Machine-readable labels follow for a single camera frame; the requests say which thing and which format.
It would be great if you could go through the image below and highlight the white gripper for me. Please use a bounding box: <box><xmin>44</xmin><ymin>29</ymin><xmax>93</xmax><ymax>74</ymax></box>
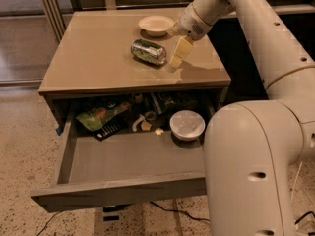
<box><xmin>167</xmin><ymin>4</ymin><xmax>212</xmax><ymax>69</ymax></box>

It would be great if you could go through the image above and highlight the green soda can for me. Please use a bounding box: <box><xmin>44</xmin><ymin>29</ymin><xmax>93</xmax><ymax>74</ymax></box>
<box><xmin>131</xmin><ymin>39</ymin><xmax>166</xmax><ymax>66</ymax></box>

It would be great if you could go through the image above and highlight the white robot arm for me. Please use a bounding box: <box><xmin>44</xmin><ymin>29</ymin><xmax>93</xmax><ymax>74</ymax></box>
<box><xmin>170</xmin><ymin>0</ymin><xmax>315</xmax><ymax>236</ymax></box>

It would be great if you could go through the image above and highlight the white bowl in drawer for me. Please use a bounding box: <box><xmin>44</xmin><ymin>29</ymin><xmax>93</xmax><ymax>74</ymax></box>
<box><xmin>169</xmin><ymin>110</ymin><xmax>206</xmax><ymax>142</ymax></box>

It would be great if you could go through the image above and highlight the grey open top drawer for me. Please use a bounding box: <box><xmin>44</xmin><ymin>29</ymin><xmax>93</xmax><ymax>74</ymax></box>
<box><xmin>31</xmin><ymin>101</ymin><xmax>206</xmax><ymax>212</ymax></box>

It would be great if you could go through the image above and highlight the white bowl on table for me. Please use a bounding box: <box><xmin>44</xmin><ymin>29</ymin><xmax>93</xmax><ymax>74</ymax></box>
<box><xmin>138</xmin><ymin>16</ymin><xmax>174</xmax><ymax>37</ymax></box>

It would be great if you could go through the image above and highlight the grey side table cabinet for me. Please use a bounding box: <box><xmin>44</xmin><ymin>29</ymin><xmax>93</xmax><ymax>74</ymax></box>
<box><xmin>39</xmin><ymin>8</ymin><xmax>230</xmax><ymax>127</ymax></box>

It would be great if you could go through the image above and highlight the white curved small object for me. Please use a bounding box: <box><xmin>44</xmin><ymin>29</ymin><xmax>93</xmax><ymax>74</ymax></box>
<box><xmin>132</xmin><ymin>114</ymin><xmax>146</xmax><ymax>132</ymax></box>

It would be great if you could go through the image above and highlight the small tan food piece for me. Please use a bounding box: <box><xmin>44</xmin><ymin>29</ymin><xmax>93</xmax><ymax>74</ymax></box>
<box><xmin>141</xmin><ymin>121</ymin><xmax>152</xmax><ymax>131</ymax></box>

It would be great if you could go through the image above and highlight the small cream food piece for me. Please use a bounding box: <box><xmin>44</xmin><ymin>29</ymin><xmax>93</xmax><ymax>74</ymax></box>
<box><xmin>155</xmin><ymin>128</ymin><xmax>164</xmax><ymax>136</ymax></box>

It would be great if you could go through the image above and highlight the black packet with stripes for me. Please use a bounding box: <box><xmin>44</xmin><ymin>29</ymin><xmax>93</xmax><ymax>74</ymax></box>
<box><xmin>93</xmin><ymin>119</ymin><xmax>127</xmax><ymax>142</ymax></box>

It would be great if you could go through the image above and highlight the green snack bag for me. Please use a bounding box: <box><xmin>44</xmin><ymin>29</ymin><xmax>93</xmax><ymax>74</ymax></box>
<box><xmin>76</xmin><ymin>101</ymin><xmax>131</xmax><ymax>132</ymax></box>

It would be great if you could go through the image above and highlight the white power cable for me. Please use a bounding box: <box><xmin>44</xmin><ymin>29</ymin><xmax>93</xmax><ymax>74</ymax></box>
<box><xmin>289</xmin><ymin>160</ymin><xmax>304</xmax><ymax>204</ymax></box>

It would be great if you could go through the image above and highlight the black cable at left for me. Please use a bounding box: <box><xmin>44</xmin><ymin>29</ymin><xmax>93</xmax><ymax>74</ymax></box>
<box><xmin>34</xmin><ymin>210</ymin><xmax>65</xmax><ymax>236</ymax></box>

